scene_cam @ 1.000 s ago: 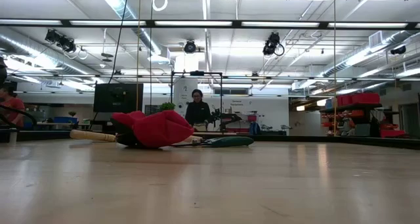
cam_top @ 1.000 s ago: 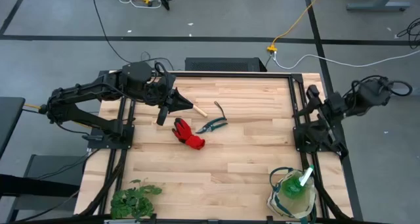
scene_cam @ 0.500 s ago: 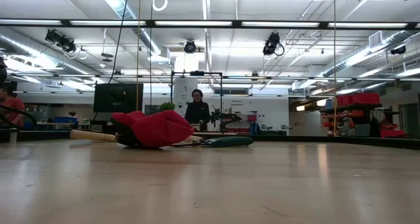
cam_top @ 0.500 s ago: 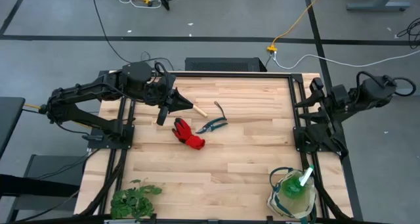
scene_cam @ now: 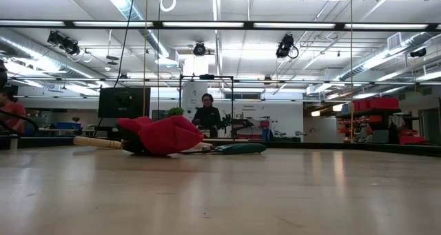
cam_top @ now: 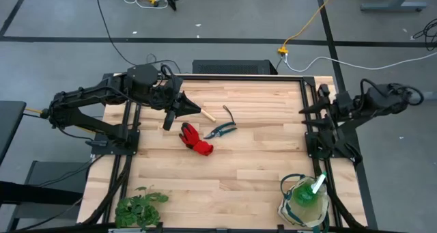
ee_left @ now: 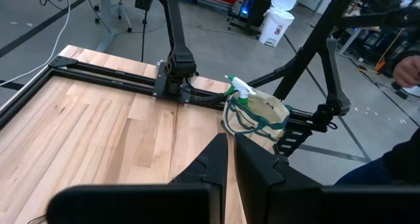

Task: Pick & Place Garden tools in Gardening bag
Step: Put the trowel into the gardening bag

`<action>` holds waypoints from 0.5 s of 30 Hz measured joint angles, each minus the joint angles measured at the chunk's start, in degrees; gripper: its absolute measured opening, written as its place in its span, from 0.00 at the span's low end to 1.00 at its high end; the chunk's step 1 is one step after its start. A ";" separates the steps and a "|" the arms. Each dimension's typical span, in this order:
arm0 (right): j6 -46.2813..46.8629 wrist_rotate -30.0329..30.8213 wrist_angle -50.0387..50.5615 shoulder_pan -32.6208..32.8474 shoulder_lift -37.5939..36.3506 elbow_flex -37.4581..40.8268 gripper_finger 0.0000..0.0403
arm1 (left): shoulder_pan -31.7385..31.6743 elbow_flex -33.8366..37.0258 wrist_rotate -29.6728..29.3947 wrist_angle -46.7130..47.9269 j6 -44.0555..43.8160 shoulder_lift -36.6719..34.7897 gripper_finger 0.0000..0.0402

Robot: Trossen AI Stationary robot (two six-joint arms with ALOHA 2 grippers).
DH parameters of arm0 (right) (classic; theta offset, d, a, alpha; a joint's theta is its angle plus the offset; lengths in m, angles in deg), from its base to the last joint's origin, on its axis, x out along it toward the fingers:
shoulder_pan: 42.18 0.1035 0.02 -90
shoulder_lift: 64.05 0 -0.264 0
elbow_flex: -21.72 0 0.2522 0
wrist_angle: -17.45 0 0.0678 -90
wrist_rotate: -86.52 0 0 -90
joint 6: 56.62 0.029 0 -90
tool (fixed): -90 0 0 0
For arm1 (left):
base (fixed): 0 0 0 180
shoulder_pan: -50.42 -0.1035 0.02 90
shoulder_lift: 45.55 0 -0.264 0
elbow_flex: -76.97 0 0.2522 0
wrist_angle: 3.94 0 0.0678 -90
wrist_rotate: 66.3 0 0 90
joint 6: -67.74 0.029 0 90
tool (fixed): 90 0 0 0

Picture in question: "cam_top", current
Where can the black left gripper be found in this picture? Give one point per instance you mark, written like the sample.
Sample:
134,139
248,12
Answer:
169,96

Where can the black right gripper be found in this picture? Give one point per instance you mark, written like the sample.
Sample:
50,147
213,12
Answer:
343,106

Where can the red black gardening glove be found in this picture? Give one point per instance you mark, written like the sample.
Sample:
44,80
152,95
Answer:
196,142

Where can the green pruning shears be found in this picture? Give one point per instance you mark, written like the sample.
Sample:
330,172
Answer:
223,130

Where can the green spray bottle white nozzle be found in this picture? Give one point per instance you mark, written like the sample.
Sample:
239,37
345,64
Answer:
302,195

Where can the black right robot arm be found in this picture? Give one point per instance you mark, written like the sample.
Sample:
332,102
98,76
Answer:
379,98

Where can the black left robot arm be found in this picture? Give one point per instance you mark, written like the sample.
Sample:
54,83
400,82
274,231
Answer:
88,93

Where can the beige green gardening bag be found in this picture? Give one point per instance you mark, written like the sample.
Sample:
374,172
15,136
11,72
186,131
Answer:
307,216

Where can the black computer tower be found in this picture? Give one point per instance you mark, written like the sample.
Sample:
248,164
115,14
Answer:
232,67

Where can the grey desk foot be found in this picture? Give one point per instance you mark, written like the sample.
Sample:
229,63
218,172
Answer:
431,95
392,7

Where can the green potted plant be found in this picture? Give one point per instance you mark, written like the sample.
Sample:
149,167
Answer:
136,209

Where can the black desk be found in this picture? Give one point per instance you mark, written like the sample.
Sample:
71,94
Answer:
10,123

